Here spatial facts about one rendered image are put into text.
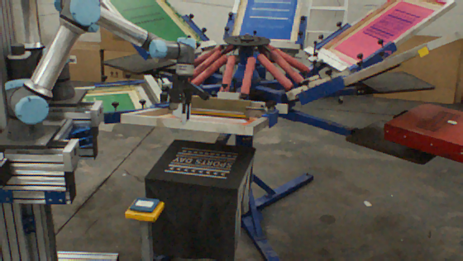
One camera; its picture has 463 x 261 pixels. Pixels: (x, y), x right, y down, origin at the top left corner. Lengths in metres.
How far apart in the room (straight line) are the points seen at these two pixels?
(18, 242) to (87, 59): 4.72
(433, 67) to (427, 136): 4.15
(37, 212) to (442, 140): 1.95
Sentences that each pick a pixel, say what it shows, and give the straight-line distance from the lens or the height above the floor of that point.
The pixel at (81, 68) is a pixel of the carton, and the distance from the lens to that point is 7.43.
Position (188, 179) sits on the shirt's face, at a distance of 2.65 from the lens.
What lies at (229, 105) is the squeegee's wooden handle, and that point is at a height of 1.16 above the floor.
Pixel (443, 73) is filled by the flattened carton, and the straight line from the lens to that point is 7.08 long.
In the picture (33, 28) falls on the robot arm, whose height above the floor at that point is 1.58.
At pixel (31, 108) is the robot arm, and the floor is 1.43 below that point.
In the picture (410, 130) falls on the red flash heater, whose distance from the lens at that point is 2.97.
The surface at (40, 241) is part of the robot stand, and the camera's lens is 2.91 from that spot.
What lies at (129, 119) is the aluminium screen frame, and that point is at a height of 1.26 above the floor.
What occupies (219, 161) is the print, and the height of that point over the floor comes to 0.95.
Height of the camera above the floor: 2.14
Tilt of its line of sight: 24 degrees down
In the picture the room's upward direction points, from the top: straight up
